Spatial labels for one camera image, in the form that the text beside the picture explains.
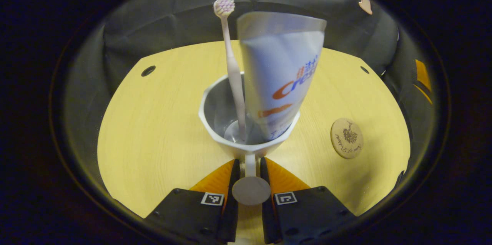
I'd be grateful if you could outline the pink toothbrush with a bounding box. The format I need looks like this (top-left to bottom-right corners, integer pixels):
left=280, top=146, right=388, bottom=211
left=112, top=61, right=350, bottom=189
left=213, top=0, right=247, bottom=142

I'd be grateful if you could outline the round wooden coaster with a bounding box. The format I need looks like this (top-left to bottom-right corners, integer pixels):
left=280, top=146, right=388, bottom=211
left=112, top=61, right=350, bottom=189
left=331, top=118, right=364, bottom=159

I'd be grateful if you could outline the black backdrop cloth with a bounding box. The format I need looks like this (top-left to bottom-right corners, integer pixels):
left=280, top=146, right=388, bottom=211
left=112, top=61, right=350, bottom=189
left=63, top=0, right=439, bottom=184

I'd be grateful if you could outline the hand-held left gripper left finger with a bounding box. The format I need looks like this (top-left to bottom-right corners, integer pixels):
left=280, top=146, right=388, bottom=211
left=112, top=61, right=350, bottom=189
left=145, top=159, right=241, bottom=244

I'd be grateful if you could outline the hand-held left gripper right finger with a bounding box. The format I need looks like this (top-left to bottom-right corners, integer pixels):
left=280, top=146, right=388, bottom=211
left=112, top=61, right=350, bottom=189
left=260, top=157, right=357, bottom=245

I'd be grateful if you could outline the white cup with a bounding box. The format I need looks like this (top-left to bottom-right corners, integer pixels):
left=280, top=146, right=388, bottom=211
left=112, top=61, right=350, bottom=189
left=198, top=71, right=301, bottom=206

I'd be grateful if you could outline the white toothpaste tube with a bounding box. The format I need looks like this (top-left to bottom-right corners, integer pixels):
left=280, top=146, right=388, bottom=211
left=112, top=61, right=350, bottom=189
left=236, top=11, right=327, bottom=141

